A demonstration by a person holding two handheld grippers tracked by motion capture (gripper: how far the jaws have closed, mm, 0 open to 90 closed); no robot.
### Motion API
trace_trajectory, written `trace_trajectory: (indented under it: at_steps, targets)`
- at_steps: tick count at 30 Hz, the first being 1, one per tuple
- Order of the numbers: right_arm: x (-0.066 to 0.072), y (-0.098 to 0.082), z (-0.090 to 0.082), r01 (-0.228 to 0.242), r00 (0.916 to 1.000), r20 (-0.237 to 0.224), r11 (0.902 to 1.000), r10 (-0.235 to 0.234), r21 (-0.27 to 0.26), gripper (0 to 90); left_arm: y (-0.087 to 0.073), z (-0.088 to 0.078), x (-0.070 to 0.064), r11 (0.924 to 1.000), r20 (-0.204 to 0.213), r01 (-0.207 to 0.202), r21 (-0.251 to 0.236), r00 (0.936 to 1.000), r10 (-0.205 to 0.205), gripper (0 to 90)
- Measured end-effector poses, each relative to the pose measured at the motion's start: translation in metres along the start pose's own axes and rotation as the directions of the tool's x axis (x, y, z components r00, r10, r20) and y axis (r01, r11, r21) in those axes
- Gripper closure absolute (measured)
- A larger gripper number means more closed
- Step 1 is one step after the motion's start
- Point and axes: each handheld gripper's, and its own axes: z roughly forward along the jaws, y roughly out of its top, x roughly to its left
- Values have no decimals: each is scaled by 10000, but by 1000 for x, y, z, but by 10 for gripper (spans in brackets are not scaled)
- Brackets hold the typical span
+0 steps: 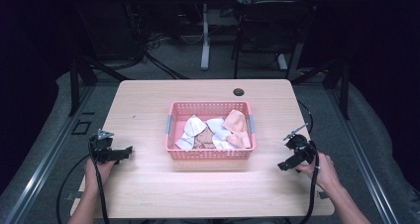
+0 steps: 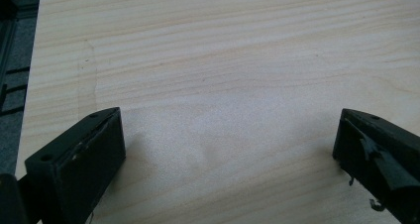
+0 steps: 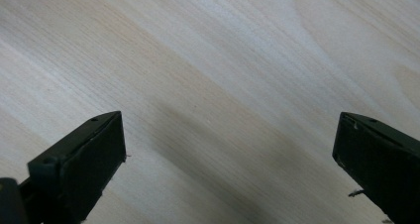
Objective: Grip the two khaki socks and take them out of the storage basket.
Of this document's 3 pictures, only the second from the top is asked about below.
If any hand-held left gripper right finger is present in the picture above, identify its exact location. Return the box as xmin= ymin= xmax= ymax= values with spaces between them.
xmin=332 ymin=108 xmax=420 ymax=224

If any dark metal stand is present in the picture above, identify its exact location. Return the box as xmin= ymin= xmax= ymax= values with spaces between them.
xmin=0 ymin=0 xmax=43 ymax=114

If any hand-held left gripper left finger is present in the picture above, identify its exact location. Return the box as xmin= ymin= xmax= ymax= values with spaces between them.
xmin=24 ymin=106 xmax=127 ymax=224

